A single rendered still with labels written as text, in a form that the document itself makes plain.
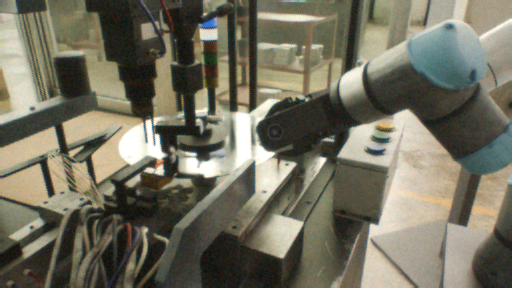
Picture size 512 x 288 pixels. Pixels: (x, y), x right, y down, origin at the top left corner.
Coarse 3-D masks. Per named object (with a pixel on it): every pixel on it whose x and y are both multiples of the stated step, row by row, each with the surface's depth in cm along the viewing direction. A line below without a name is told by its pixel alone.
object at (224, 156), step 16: (208, 112) 96; (224, 112) 96; (240, 128) 87; (128, 144) 80; (144, 144) 80; (224, 144) 80; (240, 144) 80; (256, 144) 80; (128, 160) 73; (176, 160) 73; (192, 160) 73; (208, 160) 73; (224, 160) 73; (240, 160) 73; (256, 160) 73; (176, 176) 68; (192, 176) 68; (208, 176) 68
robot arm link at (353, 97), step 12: (360, 60) 51; (348, 72) 51; (360, 72) 48; (348, 84) 50; (360, 84) 48; (348, 96) 49; (360, 96) 48; (348, 108) 50; (360, 108) 49; (372, 108) 48; (360, 120) 51; (372, 120) 50
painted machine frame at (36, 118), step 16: (0, 0) 56; (16, 0) 54; (32, 0) 56; (64, 64) 74; (80, 64) 75; (64, 80) 75; (80, 80) 76; (64, 96) 77; (80, 96) 77; (16, 112) 69; (32, 112) 69; (48, 112) 72; (64, 112) 75; (80, 112) 78; (0, 128) 64; (16, 128) 67; (32, 128) 69; (48, 128) 72; (0, 144) 65; (64, 144) 79
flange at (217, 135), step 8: (208, 128) 81; (216, 128) 84; (224, 128) 85; (184, 136) 81; (192, 136) 80; (200, 136) 80; (208, 136) 80; (216, 136) 81; (224, 136) 81; (184, 144) 78; (192, 144) 77; (200, 144) 77; (208, 144) 78; (216, 144) 78
